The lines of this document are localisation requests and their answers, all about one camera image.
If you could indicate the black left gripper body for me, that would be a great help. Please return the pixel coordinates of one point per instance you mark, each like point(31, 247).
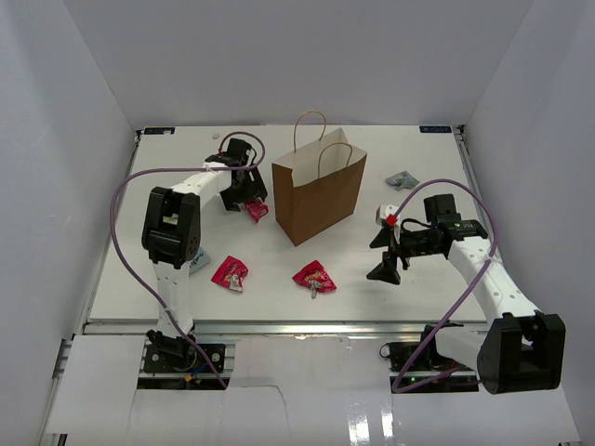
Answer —
point(244, 189)

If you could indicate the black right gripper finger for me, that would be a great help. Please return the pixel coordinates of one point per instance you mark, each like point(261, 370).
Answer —
point(385, 271)
point(384, 238)

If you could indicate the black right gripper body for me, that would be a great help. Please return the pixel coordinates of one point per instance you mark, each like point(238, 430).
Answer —
point(416, 242)

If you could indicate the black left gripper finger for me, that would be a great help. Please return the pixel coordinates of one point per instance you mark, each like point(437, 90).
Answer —
point(231, 198)
point(260, 191)

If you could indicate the red snack packet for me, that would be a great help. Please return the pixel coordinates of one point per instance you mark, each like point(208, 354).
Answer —
point(315, 278)
point(257, 209)

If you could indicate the grey snack packet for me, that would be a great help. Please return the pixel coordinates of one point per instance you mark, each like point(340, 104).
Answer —
point(402, 181)

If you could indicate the grey Himalaya mints packet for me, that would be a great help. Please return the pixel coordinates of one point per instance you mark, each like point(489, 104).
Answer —
point(200, 260)

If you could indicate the red Himalaya Vajomba packet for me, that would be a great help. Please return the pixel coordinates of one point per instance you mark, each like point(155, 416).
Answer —
point(231, 274)

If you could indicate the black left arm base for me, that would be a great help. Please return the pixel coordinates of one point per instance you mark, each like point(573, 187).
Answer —
point(166, 355)

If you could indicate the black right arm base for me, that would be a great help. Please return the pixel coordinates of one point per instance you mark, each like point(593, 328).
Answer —
point(429, 374)

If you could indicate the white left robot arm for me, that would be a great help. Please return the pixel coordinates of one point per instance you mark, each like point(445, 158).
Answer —
point(172, 227)

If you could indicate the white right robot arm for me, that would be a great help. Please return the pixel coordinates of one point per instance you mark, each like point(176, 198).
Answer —
point(523, 348)

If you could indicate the brown paper bag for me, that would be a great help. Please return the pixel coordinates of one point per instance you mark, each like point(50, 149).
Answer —
point(316, 185)

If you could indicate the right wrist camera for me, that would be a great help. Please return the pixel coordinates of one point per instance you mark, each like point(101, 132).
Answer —
point(388, 216)

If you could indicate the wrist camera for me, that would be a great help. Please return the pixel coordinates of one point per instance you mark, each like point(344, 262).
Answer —
point(237, 154)
point(388, 216)

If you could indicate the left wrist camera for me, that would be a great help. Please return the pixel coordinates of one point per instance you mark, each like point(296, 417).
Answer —
point(237, 154)

